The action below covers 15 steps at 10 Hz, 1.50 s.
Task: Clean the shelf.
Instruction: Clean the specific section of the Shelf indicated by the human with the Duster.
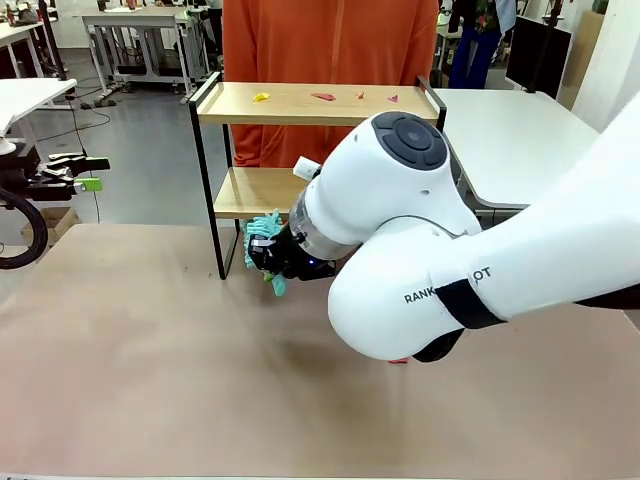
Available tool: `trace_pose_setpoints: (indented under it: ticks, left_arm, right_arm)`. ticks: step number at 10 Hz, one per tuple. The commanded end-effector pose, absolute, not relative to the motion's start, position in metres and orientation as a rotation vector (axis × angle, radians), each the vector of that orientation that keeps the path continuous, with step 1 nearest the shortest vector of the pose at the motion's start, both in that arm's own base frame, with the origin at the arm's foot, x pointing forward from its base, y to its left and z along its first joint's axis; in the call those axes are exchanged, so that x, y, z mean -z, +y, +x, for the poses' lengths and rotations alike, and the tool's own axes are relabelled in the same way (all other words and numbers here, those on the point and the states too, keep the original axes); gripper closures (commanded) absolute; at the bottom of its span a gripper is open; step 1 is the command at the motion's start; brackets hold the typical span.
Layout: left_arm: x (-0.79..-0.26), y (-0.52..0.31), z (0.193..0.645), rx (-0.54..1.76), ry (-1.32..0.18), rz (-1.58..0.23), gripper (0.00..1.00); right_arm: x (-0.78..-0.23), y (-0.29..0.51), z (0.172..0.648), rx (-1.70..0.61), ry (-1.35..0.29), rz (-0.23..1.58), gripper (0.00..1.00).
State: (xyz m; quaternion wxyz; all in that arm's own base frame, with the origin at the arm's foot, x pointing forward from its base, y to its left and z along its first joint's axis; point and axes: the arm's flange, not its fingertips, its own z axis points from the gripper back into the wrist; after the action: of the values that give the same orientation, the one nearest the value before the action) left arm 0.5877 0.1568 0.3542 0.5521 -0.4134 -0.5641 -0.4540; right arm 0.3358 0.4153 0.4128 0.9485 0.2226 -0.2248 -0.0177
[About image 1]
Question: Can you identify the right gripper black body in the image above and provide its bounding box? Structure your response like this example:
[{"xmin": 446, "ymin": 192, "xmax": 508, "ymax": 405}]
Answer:
[{"xmin": 248, "ymin": 226, "xmax": 336, "ymax": 282}]

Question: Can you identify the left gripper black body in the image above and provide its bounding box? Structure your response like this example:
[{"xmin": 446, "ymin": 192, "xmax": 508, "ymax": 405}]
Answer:
[{"xmin": 0, "ymin": 148, "xmax": 49, "ymax": 202}]

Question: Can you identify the teal microfibre duster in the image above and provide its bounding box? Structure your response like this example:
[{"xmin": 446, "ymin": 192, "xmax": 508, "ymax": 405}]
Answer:
[{"xmin": 242, "ymin": 209, "xmax": 290, "ymax": 299}]

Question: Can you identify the brown cardboard box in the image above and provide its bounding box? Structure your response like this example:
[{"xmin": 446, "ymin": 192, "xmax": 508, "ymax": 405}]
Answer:
[{"xmin": 20, "ymin": 206, "xmax": 83, "ymax": 247}]

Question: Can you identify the small white desk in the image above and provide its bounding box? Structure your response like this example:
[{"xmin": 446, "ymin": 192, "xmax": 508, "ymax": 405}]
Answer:
[{"xmin": 0, "ymin": 78, "xmax": 79, "ymax": 139}]

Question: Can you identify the black vertical stand pole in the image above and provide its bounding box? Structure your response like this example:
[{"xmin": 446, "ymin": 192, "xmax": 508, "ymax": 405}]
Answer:
[{"xmin": 37, "ymin": 0, "xmax": 69, "ymax": 82}]

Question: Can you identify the person torso orange jacket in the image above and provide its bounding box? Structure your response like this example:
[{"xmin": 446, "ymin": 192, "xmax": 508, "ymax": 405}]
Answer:
[{"xmin": 221, "ymin": 0, "xmax": 440, "ymax": 170}]

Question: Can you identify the person in blue trousers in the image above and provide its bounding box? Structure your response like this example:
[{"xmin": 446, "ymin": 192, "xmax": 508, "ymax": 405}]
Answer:
[{"xmin": 447, "ymin": 0, "xmax": 517, "ymax": 91}]

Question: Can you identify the black computer monitor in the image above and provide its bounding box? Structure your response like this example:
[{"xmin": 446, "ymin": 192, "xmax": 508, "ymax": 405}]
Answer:
[{"xmin": 504, "ymin": 14, "xmax": 573, "ymax": 100}]

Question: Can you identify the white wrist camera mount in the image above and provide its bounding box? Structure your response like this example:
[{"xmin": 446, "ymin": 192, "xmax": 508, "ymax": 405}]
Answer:
[{"xmin": 292, "ymin": 155, "xmax": 324, "ymax": 183}]

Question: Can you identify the black frame wooden two-tier shelf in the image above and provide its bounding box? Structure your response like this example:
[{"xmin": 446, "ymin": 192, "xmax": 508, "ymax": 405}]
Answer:
[{"xmin": 188, "ymin": 71, "xmax": 448, "ymax": 281}]

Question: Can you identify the grey metal frame desk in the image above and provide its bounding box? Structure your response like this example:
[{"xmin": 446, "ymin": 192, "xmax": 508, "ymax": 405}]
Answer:
[{"xmin": 81, "ymin": 10, "xmax": 211, "ymax": 105}]

